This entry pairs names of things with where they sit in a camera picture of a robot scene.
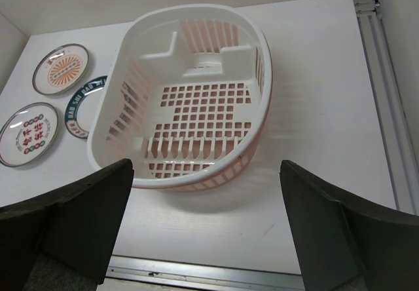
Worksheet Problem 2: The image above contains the aluminium side rail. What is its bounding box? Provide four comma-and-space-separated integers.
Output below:
354, 0, 418, 215

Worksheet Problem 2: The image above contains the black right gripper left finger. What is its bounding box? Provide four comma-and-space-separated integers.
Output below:
1, 159, 134, 290

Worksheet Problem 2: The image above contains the white pink dish rack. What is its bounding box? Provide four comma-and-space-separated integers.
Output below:
87, 4, 272, 192

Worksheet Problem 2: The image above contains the plate with red characters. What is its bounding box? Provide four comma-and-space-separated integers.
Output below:
1, 102, 60, 168

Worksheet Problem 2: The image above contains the plate with orange sunburst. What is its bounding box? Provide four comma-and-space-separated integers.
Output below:
31, 43, 90, 96

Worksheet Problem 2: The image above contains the plate with green rim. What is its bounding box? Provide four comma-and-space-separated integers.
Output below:
64, 75, 107, 140

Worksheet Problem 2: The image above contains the aluminium front rail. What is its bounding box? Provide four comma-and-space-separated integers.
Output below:
106, 256, 304, 290

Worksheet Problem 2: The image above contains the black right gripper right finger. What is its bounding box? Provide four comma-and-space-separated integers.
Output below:
280, 160, 418, 290

